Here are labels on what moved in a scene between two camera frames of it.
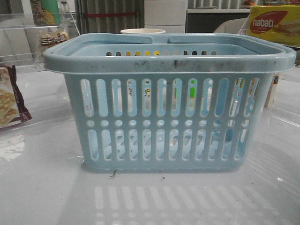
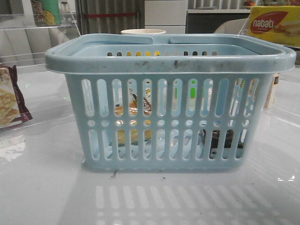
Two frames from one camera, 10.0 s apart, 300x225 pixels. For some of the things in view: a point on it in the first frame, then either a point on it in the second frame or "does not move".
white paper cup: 142,31 does not move
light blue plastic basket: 190,105 does not move
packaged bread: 48,37 -> 133,110
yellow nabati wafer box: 278,24 does not move
